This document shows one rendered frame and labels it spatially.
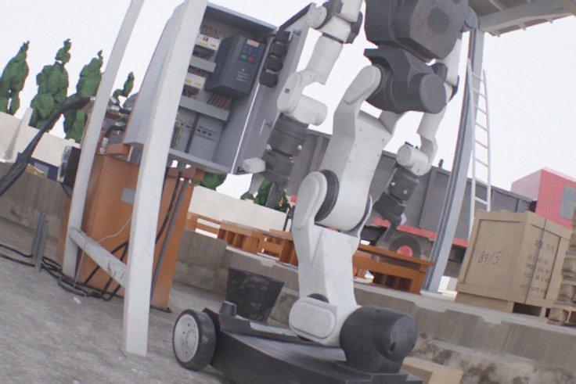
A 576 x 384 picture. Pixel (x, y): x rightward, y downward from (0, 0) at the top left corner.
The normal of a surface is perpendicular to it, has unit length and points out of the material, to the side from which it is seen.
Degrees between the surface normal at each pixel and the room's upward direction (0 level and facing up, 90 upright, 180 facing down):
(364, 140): 99
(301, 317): 90
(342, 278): 60
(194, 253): 90
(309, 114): 105
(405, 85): 113
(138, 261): 81
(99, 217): 90
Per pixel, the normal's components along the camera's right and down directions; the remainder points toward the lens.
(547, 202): -0.03, -0.18
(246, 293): -0.17, 0.00
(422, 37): 0.43, 0.37
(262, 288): 0.32, 0.15
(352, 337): -0.80, -0.28
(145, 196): 0.52, -0.11
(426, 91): 0.52, 0.13
